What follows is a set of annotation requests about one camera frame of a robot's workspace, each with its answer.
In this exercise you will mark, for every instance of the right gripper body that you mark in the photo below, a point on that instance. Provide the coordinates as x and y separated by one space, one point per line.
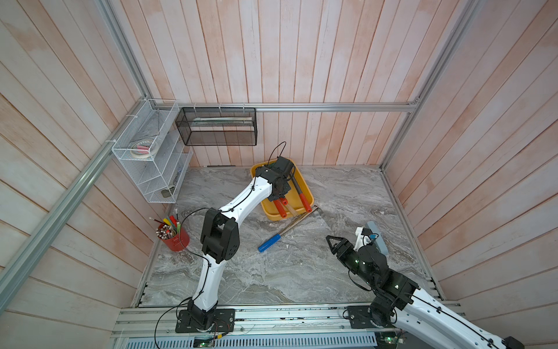
355 259

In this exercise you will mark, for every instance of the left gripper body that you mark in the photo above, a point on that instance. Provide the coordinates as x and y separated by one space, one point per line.
282 190

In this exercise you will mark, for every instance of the green shaft red grip hoe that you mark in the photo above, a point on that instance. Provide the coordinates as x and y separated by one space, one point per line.
280 208

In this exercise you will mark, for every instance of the wooden handle hoe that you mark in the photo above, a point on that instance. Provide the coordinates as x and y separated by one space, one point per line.
291 210

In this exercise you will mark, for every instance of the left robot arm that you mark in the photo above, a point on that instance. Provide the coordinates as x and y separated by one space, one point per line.
220 241

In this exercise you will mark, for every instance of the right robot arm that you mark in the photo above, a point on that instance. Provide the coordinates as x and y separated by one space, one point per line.
402 303

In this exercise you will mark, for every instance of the yellow plastic storage box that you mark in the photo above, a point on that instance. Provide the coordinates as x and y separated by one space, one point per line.
291 196

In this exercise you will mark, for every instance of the blue grip steel hoe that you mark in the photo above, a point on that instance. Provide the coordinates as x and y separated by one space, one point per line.
274 239

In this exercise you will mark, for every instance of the grey hole punch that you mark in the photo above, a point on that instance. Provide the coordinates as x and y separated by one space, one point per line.
379 241

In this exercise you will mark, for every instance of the red pencil cup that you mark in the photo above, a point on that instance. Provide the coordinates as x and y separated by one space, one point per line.
172 232

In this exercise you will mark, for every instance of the tape roll on shelf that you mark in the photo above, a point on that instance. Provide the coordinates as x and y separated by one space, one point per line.
144 149

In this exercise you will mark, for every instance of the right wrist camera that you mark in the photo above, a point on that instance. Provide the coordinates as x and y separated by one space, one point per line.
364 237

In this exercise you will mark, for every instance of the black wire mesh basket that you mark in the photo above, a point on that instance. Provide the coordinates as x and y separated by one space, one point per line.
217 126

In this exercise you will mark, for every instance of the white wire shelf rack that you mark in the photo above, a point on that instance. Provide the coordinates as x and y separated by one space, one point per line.
160 178

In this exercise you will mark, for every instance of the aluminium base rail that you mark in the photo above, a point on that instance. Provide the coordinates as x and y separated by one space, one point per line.
249 319

